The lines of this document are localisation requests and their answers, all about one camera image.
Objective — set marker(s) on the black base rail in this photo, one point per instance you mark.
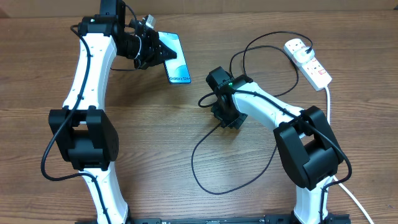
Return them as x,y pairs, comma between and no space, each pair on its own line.
217,220

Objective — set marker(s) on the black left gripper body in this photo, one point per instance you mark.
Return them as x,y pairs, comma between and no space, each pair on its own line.
148,49

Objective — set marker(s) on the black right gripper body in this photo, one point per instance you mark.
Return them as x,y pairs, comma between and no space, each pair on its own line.
229,116

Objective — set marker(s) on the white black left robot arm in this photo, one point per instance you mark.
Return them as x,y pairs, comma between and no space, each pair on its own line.
81,129

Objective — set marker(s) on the blue smartphone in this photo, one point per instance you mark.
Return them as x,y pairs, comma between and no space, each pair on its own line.
176,68

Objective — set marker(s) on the white power strip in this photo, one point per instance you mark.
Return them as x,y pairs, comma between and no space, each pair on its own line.
313,71

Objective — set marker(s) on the white charger adapter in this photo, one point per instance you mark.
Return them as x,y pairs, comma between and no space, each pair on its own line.
303,55

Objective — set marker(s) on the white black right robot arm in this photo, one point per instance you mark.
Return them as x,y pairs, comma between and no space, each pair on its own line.
308,149

